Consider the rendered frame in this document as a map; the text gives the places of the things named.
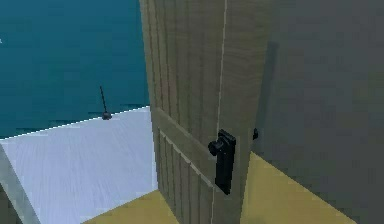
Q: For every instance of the thin black floor lamp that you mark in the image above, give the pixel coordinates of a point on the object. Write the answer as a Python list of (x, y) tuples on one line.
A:
[(105, 110)]

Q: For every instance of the brown wooden room door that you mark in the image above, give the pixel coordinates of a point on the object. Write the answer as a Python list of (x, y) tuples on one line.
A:
[(186, 83)]

